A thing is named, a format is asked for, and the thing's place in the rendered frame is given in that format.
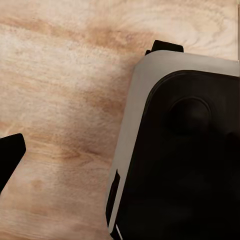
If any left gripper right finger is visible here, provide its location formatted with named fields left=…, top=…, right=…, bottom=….
left=224, top=133, right=240, bottom=173

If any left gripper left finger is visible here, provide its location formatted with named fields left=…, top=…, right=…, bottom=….
left=0, top=133, right=26, bottom=193

